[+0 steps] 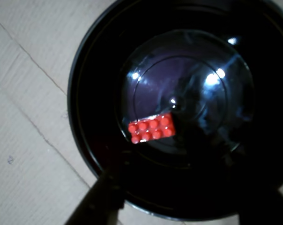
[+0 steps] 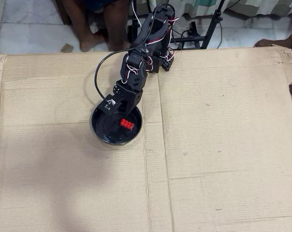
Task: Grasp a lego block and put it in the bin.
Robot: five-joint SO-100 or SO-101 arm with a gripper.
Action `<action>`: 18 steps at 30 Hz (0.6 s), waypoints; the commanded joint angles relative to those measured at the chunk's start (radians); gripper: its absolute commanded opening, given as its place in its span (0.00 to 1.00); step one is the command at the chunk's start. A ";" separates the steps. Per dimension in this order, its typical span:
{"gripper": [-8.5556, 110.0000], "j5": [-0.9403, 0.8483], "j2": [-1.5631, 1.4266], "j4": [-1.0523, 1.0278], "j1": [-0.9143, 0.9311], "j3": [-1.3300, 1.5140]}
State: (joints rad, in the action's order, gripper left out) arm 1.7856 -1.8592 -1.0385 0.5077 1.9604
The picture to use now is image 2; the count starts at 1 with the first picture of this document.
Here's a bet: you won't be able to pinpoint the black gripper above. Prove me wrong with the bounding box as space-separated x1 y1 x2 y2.
112 81 144 116

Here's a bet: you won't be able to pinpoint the red lego block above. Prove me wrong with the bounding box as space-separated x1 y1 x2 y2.
119 118 135 131

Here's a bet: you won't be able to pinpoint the black round bin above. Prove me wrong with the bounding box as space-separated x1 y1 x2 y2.
90 102 144 146

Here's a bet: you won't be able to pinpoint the person's bare hand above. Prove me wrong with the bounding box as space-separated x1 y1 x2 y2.
253 38 292 48

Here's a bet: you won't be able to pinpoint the brown cardboard sheet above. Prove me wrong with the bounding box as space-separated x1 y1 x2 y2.
0 44 292 232

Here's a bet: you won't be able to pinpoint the person's bare leg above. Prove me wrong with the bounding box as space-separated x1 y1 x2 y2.
62 0 106 53
103 0 133 52

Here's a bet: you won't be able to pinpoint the small cardboard scrap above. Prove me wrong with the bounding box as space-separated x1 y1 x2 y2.
61 43 74 54

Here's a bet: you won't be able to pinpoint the blue shorts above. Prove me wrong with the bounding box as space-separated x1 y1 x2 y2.
84 0 127 13

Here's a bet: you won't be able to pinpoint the black tripod stand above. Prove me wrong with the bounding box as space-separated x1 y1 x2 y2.
172 0 226 50

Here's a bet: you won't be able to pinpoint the green white bed sheet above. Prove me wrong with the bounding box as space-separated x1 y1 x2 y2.
148 0 292 22

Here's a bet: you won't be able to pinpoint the black wrist camera board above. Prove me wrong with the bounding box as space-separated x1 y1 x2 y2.
98 94 123 116

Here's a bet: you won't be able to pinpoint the black camera cable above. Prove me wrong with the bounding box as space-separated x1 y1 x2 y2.
94 3 176 101

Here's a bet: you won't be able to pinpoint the black metal frame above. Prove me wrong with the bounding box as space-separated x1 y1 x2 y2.
128 0 142 48

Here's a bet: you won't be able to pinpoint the white cable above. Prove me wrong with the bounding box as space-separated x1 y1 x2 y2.
131 0 143 28

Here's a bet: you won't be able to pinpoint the thin black floor cable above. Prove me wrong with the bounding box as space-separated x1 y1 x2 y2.
217 22 223 50

